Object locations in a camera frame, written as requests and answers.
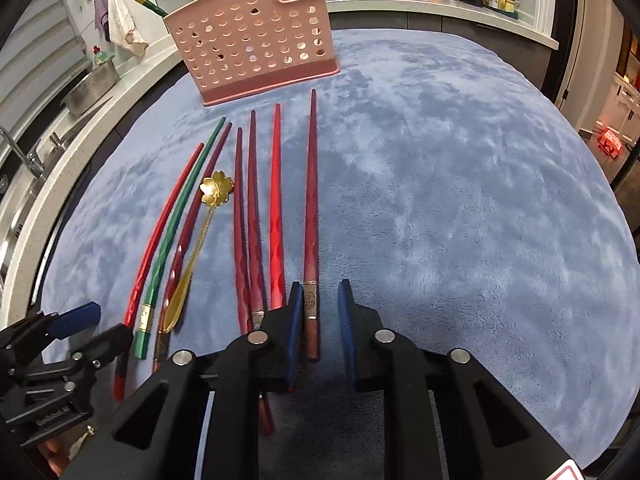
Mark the red patterned chopstick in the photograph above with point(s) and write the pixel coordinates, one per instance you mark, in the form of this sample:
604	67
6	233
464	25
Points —
276	261

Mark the white hanging towel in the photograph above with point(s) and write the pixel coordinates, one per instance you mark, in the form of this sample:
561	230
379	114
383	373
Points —
123	30

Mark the blue fleece table cloth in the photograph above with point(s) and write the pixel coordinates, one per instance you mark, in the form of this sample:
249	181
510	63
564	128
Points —
454	197

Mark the red floor box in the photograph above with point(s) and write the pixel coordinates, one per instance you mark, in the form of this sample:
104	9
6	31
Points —
609	143

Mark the steel mixing bowl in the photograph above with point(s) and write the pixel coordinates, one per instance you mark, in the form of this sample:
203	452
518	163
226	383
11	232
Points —
91	88

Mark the stainless steel sink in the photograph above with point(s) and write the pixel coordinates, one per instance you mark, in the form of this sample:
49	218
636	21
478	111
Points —
25	187

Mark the maroon patterned chopstick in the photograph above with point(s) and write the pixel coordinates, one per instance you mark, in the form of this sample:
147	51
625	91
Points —
257	282

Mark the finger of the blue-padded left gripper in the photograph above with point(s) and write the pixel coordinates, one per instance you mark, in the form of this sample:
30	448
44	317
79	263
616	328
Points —
101	350
74	321

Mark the dark maroon chopstick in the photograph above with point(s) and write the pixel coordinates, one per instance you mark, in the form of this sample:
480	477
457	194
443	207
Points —
311	239

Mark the person's left hand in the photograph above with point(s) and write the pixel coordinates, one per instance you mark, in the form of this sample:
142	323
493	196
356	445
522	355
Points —
61	450

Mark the gold flower spoon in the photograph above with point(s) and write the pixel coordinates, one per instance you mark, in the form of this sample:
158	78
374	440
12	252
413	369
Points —
216	191

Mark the purple hanging cloth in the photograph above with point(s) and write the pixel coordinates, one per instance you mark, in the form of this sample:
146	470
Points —
101	18

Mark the green dish soap bottle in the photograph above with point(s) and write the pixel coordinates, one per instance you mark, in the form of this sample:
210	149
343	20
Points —
99	56

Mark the pink perforated utensil holder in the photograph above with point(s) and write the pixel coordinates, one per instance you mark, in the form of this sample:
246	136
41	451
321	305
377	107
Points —
237	48

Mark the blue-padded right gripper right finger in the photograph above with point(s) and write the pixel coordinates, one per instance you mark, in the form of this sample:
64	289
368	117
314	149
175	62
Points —
346	304

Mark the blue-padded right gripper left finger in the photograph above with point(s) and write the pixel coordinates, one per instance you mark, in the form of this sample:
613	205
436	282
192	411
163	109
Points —
295	309

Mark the chrome sink faucet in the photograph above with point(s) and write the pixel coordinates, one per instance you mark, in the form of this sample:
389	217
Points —
39	167

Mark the green chopstick with gold band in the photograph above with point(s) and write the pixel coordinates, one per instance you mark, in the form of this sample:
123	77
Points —
149	4

